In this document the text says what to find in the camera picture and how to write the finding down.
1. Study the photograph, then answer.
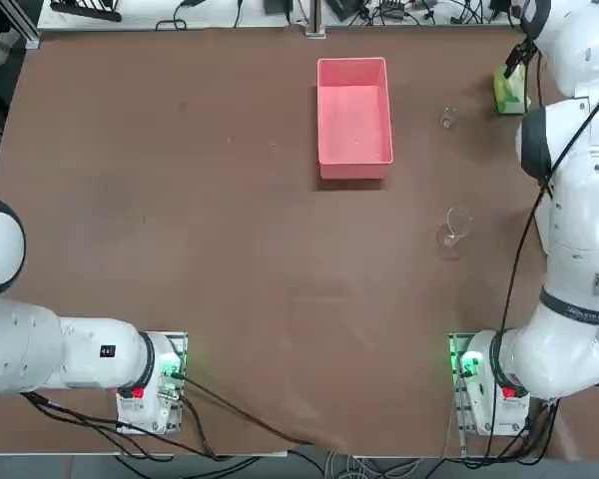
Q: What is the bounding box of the aluminium profile post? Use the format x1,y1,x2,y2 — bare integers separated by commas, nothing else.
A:
303,0,327,39

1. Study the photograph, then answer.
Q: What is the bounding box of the small glass beaker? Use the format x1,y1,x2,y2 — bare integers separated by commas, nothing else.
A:
438,105,459,133

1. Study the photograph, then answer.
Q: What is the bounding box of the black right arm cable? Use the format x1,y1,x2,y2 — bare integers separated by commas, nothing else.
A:
493,74,599,400

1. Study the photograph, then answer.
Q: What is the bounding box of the pink plastic container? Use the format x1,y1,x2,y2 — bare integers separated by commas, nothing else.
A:
316,57,395,181

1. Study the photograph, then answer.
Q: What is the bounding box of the black cable under left arm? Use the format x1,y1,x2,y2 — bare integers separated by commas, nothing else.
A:
22,391,216,460

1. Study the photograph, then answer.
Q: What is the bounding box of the green tissue pack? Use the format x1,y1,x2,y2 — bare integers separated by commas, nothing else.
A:
493,62,533,117

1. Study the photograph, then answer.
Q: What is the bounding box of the black left base cable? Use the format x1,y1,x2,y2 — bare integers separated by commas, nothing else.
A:
178,373,316,446

